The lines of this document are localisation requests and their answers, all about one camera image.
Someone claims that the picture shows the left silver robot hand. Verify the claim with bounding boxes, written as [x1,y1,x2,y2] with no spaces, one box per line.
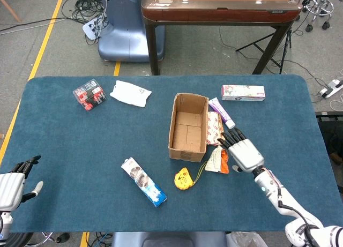
[0,155,44,212]

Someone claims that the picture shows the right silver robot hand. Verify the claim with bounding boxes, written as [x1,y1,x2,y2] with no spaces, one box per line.
[217,128,265,175]

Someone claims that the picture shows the orange white snack packet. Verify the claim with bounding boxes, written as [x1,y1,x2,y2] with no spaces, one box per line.
[205,146,230,175]

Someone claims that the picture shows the beige snack bag red print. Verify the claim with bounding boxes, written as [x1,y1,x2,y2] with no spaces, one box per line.
[206,111,225,146]

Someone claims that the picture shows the yellow tape measure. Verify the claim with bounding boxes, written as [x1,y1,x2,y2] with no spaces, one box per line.
[174,161,209,191]

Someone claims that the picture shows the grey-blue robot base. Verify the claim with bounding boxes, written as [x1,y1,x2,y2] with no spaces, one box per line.
[111,231,228,247]

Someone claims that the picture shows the open cardboard box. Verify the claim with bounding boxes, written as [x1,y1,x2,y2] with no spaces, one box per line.
[168,93,210,163]

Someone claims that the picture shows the white floral toothpaste box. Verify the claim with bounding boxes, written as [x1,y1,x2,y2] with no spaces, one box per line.
[221,85,266,102]

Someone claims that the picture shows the blue cookie package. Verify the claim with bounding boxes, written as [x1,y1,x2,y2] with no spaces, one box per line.
[120,157,167,208]

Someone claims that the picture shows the red black clear pack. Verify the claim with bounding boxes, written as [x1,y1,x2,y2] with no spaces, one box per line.
[72,78,107,111]

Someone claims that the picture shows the purple white tube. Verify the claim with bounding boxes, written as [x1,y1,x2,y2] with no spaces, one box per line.
[208,97,236,129]

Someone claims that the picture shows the chrome chair base with casters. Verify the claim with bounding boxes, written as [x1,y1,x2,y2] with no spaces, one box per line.
[32,231,71,247]

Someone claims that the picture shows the blue felt table cover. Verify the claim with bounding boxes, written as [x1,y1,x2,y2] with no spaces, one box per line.
[0,74,340,233]

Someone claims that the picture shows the black equipment case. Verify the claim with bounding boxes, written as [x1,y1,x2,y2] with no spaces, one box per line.
[315,111,343,164]

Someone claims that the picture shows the black tripod stand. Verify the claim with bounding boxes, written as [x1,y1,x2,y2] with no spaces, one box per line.
[235,29,293,75]

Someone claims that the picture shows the white tissue pack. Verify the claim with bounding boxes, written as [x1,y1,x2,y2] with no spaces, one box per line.
[109,80,152,108]

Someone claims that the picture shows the brown mahjong table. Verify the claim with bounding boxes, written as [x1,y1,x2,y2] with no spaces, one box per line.
[141,0,303,76]

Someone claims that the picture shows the chrome stool black seat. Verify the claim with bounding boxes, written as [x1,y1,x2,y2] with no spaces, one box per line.
[302,0,335,33]

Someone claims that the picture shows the white power strip with plugs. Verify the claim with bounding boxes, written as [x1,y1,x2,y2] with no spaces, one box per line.
[82,18,104,41]

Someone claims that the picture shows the white chair wooden legs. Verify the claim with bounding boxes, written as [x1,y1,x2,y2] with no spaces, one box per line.
[0,0,30,23]

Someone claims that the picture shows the grey-blue robot pedestal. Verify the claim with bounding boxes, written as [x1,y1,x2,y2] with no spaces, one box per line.
[98,0,166,63]

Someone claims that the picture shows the black cable bundle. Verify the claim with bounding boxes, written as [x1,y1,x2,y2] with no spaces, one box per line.
[61,0,108,46]

